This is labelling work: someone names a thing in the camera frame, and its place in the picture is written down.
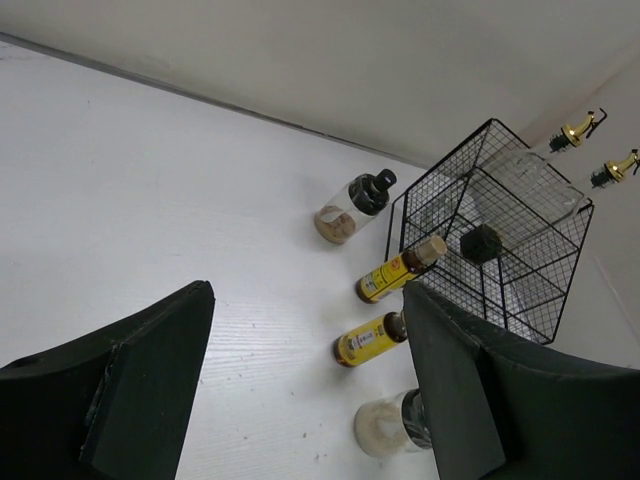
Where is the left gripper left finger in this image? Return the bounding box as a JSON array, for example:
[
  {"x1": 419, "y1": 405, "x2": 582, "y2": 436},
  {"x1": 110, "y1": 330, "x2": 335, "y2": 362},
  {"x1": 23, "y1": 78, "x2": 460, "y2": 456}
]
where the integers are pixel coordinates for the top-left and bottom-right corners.
[{"x1": 1, "y1": 280, "x2": 215, "y2": 479}]

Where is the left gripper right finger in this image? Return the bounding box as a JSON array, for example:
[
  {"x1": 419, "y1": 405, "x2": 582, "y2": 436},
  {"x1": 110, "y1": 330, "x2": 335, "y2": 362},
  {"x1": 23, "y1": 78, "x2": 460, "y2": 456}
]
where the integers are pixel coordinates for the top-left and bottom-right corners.
[{"x1": 403, "y1": 282, "x2": 639, "y2": 479}]

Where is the oil bottle with dark contents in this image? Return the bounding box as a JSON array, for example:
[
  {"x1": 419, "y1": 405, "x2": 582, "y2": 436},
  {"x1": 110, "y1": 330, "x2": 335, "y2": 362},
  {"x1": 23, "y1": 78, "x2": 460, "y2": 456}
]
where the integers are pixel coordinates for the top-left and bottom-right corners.
[{"x1": 460, "y1": 149, "x2": 639, "y2": 264}]

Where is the clear oil bottle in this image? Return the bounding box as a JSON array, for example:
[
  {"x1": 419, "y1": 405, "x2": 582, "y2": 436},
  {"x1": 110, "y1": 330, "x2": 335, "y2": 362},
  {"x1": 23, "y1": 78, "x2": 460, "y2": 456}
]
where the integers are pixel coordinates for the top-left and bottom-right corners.
[{"x1": 481, "y1": 109, "x2": 608, "y2": 224}]

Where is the left white powder jar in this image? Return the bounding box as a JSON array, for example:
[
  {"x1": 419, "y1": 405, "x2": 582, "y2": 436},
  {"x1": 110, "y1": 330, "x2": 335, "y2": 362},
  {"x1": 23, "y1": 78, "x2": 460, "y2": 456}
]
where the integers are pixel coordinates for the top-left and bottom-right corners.
[{"x1": 354, "y1": 389, "x2": 432, "y2": 459}]

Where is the near yellow label brown bottle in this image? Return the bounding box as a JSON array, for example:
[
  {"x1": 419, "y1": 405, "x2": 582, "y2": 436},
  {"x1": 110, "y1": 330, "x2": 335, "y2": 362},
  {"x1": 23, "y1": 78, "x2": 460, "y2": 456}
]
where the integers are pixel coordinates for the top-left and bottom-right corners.
[{"x1": 333, "y1": 312, "x2": 407, "y2": 368}]

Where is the yellow label brown bottle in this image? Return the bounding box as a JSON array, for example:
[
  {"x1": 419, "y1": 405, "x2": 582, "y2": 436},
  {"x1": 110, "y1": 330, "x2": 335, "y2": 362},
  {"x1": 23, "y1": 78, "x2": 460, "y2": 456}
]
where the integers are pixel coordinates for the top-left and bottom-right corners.
[
  {"x1": 333, "y1": 312, "x2": 407, "y2": 368},
  {"x1": 355, "y1": 235, "x2": 448, "y2": 304}
]

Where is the far yellow label brown bottle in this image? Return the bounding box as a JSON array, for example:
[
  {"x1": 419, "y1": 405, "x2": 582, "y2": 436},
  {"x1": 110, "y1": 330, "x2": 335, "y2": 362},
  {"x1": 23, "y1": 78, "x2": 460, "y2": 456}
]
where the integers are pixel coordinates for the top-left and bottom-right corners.
[{"x1": 355, "y1": 235, "x2": 448, "y2": 304}]

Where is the brown spice jar black lid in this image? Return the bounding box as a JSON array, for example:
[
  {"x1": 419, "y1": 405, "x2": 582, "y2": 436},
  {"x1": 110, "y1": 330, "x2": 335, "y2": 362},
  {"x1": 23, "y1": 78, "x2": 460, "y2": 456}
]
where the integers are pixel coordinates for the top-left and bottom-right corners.
[{"x1": 314, "y1": 169, "x2": 397, "y2": 245}]

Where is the black wire basket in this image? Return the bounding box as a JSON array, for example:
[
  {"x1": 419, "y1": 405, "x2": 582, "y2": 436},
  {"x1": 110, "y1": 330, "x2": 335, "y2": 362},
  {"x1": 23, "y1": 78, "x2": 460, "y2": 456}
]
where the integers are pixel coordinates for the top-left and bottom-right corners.
[{"x1": 385, "y1": 118, "x2": 594, "y2": 345}]

